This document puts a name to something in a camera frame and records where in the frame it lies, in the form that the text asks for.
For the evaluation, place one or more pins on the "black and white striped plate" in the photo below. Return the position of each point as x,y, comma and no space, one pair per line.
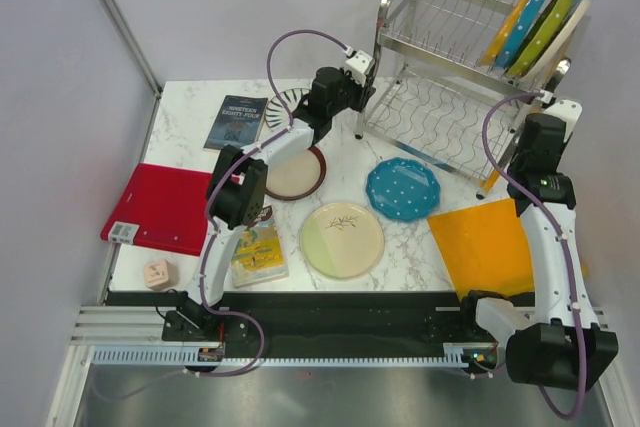
275,114

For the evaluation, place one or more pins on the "cream plate with red rim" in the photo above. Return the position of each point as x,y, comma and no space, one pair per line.
298,177

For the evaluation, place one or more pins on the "cream and blue racked plate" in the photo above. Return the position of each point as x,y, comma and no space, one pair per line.
576,12

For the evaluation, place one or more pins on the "blue polka dot racked plate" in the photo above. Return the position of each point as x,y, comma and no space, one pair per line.
519,24

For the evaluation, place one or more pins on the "dark blue paperback book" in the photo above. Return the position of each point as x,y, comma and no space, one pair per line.
238,122

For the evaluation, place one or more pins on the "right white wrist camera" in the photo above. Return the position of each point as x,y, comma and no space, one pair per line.
567,110

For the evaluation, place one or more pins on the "red folder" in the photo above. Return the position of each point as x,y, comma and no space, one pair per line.
161,208

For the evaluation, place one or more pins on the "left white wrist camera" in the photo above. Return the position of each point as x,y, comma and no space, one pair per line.
358,65

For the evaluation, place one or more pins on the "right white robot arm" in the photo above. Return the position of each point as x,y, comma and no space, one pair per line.
562,345

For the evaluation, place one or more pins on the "orange cutting board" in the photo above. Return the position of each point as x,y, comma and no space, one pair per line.
484,248

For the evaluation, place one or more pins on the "yellow polka dot plate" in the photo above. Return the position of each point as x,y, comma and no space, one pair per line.
492,50

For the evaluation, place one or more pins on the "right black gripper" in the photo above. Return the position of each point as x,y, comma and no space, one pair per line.
565,146

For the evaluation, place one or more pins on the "green polka dot plate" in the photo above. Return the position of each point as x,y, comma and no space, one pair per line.
538,38

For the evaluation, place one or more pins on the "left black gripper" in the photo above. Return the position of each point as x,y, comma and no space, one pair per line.
364,93

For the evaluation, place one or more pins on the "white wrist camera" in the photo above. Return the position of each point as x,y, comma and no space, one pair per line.
567,110
358,65

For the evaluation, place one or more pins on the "cream and green floral plate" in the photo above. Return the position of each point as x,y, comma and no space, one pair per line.
342,240

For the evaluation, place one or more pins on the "stainless steel dish rack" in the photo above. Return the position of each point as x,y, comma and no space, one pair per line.
435,105

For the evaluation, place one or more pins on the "grey slotted cable duct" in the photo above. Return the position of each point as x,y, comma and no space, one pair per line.
447,355

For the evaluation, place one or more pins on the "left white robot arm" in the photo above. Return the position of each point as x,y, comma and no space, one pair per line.
238,187

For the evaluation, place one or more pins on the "yellow illustrated paperback book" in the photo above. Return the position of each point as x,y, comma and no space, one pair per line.
258,256

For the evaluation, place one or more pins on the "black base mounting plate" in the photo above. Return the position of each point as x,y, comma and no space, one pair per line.
339,323

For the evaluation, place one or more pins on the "small pink box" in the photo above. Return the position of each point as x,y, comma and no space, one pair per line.
160,275

